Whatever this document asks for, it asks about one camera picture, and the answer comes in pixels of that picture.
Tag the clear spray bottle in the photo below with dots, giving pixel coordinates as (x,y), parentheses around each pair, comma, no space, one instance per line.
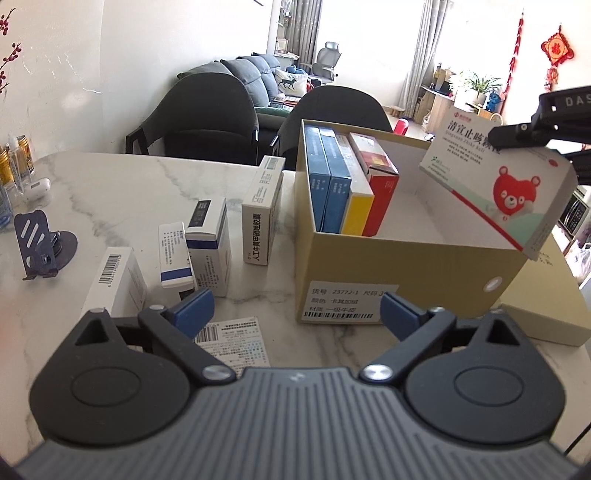
(16,166)

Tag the red knot wall ornament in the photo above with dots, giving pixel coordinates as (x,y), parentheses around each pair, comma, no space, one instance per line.
(557,48)

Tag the wooden cabinet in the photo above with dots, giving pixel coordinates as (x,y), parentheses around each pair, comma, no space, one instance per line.
(438,110)

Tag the blue plush toy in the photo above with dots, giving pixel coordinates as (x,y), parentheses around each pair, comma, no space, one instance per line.
(494,99)

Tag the tan cardboard box lid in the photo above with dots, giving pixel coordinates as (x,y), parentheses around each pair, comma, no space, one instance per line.
(545,295)

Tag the white blue-banded medicine box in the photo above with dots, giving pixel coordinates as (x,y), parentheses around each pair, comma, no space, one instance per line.
(207,258)
(173,249)

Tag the green potted plant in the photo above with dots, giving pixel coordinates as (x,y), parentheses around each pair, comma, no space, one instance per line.
(480,87)

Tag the blue medicine box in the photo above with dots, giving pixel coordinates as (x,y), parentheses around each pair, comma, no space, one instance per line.
(316,184)
(339,194)

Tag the grey office chair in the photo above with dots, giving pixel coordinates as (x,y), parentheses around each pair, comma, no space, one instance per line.
(328,60)

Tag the red child chair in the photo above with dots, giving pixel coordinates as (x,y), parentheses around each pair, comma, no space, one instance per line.
(401,127)

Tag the white red-bear medicine box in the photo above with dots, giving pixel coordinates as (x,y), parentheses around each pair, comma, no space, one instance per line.
(485,184)

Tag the long white medicine box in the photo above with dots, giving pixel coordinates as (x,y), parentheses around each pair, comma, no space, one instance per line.
(261,217)

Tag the dark blue phone stand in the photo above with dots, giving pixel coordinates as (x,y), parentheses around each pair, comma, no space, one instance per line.
(37,244)

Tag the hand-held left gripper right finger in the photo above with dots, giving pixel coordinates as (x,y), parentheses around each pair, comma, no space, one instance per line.
(399,314)

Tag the printed paper leaflet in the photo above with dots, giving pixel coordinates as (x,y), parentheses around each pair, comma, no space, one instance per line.
(240,341)

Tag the small white device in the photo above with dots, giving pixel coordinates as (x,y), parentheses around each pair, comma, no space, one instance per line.
(37,188)

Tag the small white medicine box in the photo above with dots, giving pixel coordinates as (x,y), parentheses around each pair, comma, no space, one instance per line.
(115,281)

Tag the tan cardboard shoe box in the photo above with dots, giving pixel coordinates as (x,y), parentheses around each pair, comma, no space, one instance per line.
(415,267)

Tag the grey sofa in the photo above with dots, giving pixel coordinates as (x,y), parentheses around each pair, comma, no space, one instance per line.
(258,69)

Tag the black armchair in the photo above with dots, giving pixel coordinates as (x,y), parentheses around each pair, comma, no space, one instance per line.
(332,106)
(203,110)

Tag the gold-capped small bottle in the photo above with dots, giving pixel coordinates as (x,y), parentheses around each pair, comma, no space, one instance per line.
(25,157)

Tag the round wooden-rimmed fan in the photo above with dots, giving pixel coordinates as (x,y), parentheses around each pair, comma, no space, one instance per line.
(496,117)

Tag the grey curtain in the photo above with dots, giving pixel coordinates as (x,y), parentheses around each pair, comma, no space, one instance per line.
(422,60)
(307,32)

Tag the white yellow-ended medicine box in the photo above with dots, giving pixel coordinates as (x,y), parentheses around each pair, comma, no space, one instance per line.
(358,212)

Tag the white deer-print pillow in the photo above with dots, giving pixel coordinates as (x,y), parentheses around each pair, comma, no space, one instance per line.
(292,83)

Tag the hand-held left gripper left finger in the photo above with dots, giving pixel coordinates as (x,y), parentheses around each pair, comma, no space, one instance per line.
(194,311)

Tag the red medicine box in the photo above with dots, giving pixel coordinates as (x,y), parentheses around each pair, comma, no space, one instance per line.
(381,194)

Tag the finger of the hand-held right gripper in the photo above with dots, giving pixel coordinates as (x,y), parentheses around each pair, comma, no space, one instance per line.
(526,134)
(584,164)

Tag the white marble desktop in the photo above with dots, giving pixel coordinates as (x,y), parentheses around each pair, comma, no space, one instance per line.
(115,194)

